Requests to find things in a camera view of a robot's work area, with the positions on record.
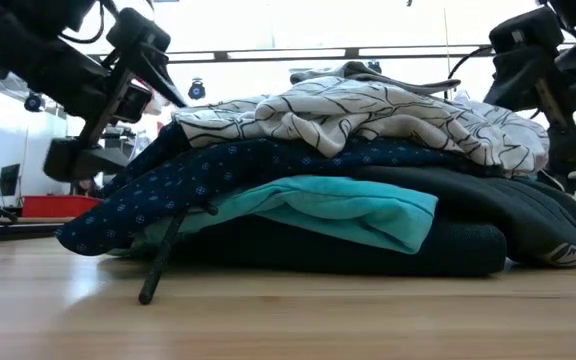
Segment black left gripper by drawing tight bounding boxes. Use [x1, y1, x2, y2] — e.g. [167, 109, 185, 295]
[0, 0, 189, 182]

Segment black garment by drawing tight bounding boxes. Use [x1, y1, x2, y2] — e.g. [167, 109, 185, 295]
[137, 164, 576, 306]

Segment navy patterned garment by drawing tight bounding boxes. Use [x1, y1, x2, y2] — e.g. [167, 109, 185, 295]
[55, 122, 504, 257]

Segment light grey garment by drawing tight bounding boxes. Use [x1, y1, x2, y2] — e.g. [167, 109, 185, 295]
[289, 60, 463, 97]

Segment white leaf print garment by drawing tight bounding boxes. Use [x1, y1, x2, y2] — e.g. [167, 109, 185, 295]
[173, 74, 552, 179]

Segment turquoise shorts white mesh lining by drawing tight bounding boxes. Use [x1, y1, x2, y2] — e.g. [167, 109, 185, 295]
[110, 174, 439, 257]

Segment dark blue denim jeans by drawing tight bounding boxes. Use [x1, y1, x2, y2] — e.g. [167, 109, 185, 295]
[167, 214, 508, 277]

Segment small red bin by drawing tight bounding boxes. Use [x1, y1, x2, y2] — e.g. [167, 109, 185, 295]
[21, 194, 104, 219]

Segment black computer monitor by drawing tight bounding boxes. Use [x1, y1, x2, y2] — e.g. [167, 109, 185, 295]
[0, 162, 22, 198]

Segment black overhead light bar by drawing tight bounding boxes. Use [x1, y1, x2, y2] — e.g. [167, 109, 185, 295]
[87, 43, 576, 65]

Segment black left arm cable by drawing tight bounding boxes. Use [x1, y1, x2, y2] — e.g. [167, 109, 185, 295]
[60, 0, 119, 45]

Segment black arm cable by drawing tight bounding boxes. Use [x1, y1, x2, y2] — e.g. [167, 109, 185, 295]
[60, 0, 119, 45]
[447, 45, 494, 81]

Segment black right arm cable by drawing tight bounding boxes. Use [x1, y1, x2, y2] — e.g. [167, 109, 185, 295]
[447, 45, 494, 81]

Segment thin hanging wire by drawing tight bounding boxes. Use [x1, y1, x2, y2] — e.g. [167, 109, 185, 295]
[442, 0, 452, 86]

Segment black aluminium table frame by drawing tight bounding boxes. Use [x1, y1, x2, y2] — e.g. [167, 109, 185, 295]
[0, 221, 576, 245]

